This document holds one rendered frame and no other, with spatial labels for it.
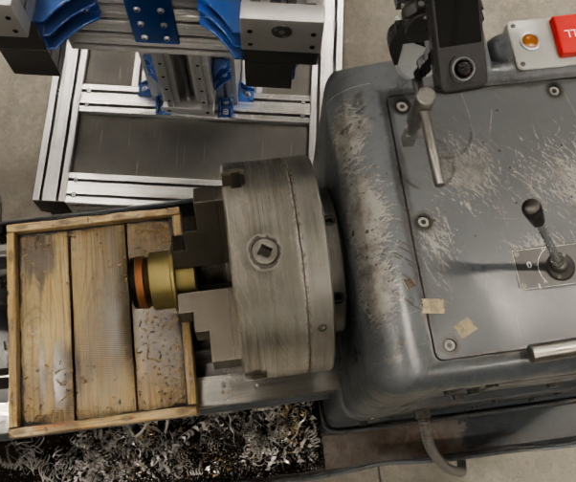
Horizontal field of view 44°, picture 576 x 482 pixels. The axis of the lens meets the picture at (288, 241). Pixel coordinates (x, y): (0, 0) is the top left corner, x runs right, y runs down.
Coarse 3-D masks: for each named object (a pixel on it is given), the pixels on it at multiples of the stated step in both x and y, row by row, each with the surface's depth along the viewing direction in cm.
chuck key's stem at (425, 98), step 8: (424, 88) 78; (416, 96) 78; (424, 96) 78; (432, 96) 78; (416, 104) 79; (424, 104) 78; (432, 104) 79; (416, 112) 80; (408, 120) 83; (416, 120) 81; (408, 128) 85; (416, 128) 83; (408, 136) 86; (416, 136) 86; (408, 144) 88
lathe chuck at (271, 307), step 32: (256, 160) 101; (224, 192) 92; (256, 192) 92; (288, 192) 92; (256, 224) 89; (288, 224) 89; (288, 256) 88; (256, 288) 88; (288, 288) 88; (256, 320) 89; (288, 320) 90; (256, 352) 92; (288, 352) 93
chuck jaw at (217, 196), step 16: (224, 176) 96; (240, 176) 96; (208, 192) 96; (208, 208) 95; (192, 224) 98; (208, 224) 96; (224, 224) 96; (176, 240) 100; (192, 240) 97; (208, 240) 98; (224, 240) 98; (176, 256) 99; (192, 256) 99; (208, 256) 99; (224, 256) 100
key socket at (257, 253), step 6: (258, 240) 89; (264, 240) 89; (270, 240) 89; (258, 246) 89; (264, 246) 90; (270, 246) 89; (276, 246) 89; (252, 252) 88; (258, 252) 90; (264, 252) 91; (270, 252) 91; (276, 252) 89; (258, 258) 88; (264, 258) 88; (270, 258) 88; (276, 258) 89; (264, 264) 88
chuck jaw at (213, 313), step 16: (224, 288) 100; (192, 304) 99; (208, 304) 99; (224, 304) 99; (192, 320) 102; (208, 320) 98; (224, 320) 98; (208, 336) 100; (224, 336) 98; (224, 352) 97
